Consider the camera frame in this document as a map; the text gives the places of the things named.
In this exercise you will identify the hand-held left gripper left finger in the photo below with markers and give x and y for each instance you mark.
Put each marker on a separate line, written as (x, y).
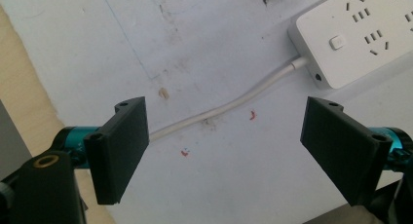
(117, 152)

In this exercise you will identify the white power strip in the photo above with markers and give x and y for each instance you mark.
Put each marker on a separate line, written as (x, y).
(354, 35)

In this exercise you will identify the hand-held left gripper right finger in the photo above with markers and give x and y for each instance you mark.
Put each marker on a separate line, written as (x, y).
(341, 149)

